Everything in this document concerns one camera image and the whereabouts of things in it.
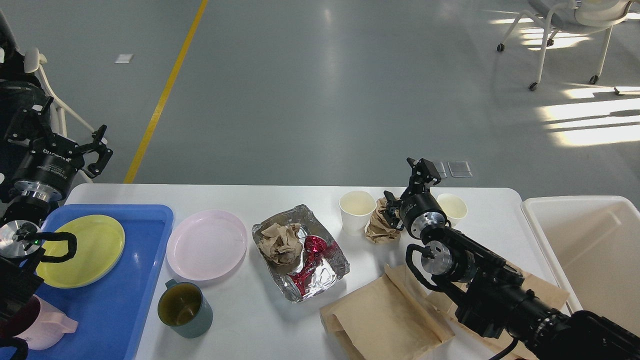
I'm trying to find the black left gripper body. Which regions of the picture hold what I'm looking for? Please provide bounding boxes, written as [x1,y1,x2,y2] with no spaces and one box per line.
[11,134,85,203]

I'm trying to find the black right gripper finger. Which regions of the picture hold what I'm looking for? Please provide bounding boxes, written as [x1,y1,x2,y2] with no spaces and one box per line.
[382,190,403,231]
[406,157,442,197]

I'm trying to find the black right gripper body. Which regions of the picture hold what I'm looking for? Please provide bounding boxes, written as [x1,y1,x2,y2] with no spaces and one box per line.
[398,192,448,240]

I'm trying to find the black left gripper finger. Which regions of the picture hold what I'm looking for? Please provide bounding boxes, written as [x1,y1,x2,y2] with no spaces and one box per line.
[75,125,114,179]
[4,96,55,146]

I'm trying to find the pink plate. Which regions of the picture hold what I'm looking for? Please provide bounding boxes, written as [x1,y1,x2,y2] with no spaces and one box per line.
[166,209,249,281]

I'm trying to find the dark green mug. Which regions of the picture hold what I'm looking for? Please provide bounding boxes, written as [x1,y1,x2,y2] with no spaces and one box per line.
[157,279,214,338]

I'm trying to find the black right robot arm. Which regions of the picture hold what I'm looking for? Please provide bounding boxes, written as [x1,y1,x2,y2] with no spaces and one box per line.
[382,158,640,360]

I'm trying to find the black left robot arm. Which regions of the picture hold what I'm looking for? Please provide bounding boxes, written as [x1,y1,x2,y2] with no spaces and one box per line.
[1,96,113,360]

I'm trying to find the crumpled brown paper ball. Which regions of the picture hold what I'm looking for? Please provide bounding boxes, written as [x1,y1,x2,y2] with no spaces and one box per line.
[365,197,401,244]

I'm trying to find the white paper cup left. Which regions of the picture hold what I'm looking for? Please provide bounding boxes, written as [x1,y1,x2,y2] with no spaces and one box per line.
[338,190,377,236]

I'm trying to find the white paper cup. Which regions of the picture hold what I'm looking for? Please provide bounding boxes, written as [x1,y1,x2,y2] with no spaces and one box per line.
[436,193,468,228]
[338,190,377,236]

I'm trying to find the white paper cup right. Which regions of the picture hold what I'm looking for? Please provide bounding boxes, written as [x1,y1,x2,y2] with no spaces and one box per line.
[436,193,468,228]

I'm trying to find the yellow plate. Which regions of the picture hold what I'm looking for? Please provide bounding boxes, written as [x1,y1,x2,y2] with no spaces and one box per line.
[36,214,126,289]

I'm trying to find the brown paper bag rear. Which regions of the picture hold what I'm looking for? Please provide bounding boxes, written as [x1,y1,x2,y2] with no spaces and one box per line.
[426,271,570,360]

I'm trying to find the brown paper bag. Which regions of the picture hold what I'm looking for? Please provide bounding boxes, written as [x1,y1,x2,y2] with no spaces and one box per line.
[426,271,570,360]
[320,265,455,360]

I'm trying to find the aluminium foil tray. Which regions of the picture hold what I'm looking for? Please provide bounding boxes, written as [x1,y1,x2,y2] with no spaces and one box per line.
[251,204,350,303]

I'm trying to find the brown paper bag front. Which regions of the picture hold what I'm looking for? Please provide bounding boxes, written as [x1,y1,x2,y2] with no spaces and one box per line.
[320,265,455,360]

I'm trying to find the crumpled brown paper in tray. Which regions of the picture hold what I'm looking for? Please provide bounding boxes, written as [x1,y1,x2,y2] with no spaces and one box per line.
[257,223,303,265]

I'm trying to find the blue plastic tray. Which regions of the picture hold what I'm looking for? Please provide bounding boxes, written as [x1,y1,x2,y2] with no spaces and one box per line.
[27,203,174,360]

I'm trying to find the pink mug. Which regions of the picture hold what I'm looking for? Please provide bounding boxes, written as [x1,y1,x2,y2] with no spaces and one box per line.
[0,295,78,350]

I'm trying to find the white plastic bin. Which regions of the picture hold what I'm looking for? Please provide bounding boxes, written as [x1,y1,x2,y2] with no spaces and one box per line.
[521,195,640,335]

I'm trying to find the white chair right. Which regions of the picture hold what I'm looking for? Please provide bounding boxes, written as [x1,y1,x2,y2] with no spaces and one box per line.
[496,0,634,92]

